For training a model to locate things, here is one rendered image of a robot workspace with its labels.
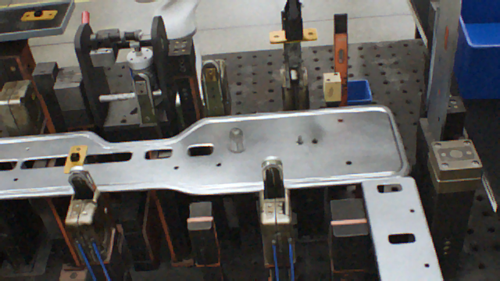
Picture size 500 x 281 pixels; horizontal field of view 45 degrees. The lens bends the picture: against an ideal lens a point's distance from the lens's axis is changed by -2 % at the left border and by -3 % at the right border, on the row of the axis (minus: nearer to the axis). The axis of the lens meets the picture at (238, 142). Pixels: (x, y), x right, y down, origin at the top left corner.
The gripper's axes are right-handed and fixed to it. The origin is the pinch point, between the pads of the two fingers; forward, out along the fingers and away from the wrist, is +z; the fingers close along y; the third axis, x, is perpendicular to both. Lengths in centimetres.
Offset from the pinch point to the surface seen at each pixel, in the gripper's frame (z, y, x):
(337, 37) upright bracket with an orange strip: 12.7, -14.9, 9.4
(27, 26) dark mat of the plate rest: 11, -31, -60
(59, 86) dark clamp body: 19, -17, -52
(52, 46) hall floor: 127, -218, -137
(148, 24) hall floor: 127, -233, -80
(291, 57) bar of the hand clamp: 16.5, -14.6, -0.2
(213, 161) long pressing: 27.3, 3.5, -17.6
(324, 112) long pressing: 27.4, -8.8, 5.7
